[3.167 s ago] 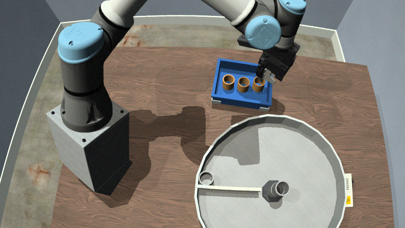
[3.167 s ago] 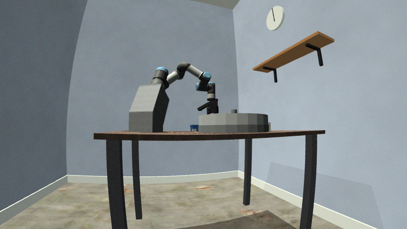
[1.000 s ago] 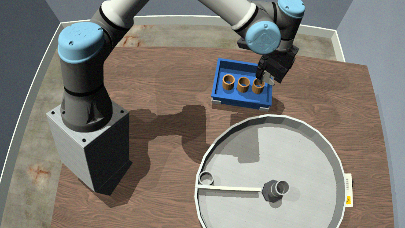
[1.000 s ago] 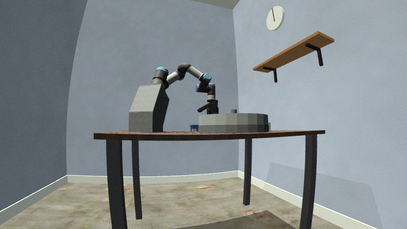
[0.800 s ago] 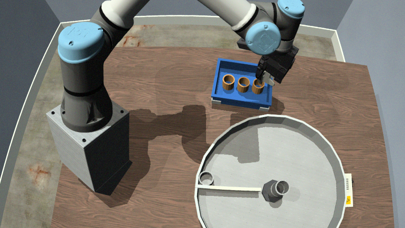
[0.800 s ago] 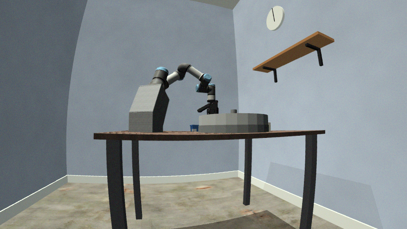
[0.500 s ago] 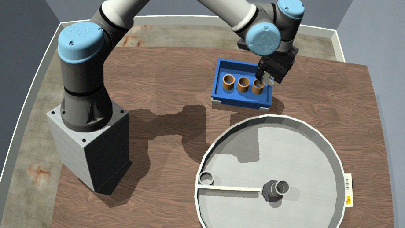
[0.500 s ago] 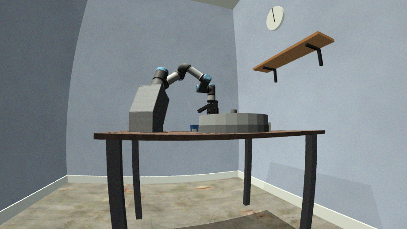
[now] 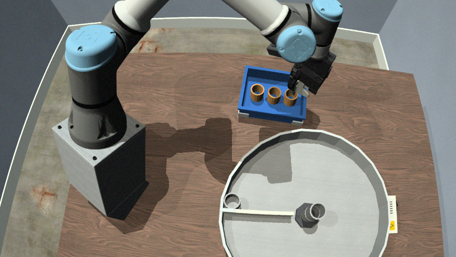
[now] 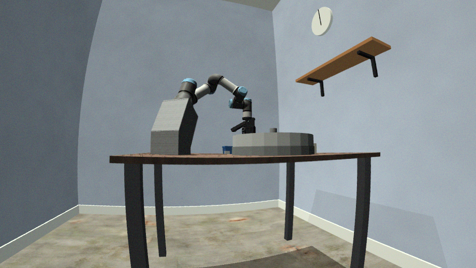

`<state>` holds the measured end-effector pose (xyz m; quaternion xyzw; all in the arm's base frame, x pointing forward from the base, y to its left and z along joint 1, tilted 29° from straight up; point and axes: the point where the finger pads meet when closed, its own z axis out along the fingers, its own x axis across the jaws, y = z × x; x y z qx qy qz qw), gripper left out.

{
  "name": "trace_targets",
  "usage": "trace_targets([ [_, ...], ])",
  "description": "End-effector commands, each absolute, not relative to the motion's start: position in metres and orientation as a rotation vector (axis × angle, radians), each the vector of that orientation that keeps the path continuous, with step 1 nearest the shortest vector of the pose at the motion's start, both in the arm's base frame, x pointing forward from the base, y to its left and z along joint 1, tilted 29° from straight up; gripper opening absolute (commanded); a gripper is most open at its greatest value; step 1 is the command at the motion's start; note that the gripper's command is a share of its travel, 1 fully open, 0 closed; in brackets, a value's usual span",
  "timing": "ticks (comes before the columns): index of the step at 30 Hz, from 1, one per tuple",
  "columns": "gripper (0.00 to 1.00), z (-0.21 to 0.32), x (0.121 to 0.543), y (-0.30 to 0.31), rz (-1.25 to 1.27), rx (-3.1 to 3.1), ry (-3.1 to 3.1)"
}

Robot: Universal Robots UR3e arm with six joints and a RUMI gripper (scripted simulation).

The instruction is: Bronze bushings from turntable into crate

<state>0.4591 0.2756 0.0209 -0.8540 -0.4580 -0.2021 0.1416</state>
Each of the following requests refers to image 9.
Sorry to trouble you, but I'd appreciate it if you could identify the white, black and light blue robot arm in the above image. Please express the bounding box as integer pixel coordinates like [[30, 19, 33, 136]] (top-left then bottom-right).
[[65, 0, 343, 149]]

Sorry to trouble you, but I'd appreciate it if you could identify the bronze bushing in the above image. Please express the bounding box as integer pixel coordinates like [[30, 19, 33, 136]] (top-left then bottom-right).
[[284, 89, 298, 107], [250, 84, 264, 102], [267, 87, 281, 105]]

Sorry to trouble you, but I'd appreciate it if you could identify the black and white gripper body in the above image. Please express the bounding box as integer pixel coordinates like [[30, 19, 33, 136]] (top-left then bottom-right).
[[290, 50, 336, 95]]

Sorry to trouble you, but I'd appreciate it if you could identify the blue crate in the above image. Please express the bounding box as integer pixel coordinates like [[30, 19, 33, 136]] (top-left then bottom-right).
[[238, 66, 307, 126]]

